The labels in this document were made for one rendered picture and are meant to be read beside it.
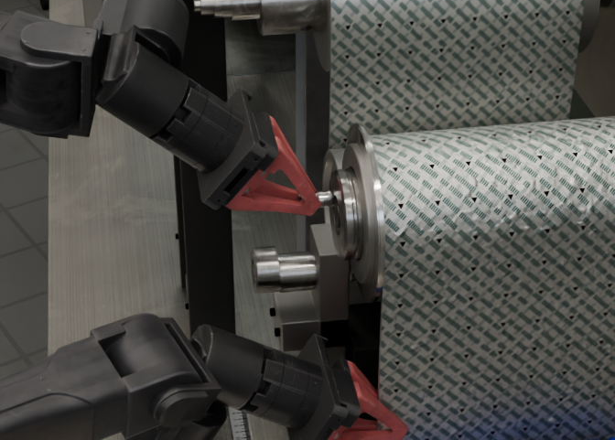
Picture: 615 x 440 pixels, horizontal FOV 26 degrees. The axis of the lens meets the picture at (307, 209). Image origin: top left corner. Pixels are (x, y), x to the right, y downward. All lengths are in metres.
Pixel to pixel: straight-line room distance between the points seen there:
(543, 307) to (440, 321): 0.09
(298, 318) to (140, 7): 0.30
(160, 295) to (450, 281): 0.61
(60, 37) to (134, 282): 0.66
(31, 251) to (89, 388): 2.39
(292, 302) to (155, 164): 0.72
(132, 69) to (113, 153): 0.91
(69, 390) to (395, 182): 0.29
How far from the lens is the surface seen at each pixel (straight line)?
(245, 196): 1.06
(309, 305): 1.18
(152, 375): 1.00
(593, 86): 1.50
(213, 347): 1.06
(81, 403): 0.98
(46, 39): 1.02
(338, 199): 1.08
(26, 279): 3.27
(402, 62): 1.24
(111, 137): 1.95
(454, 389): 1.14
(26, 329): 3.10
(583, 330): 1.14
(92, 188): 1.83
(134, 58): 1.01
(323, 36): 1.27
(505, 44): 1.25
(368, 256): 1.05
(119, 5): 1.09
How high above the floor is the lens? 1.83
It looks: 32 degrees down
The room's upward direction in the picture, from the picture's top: straight up
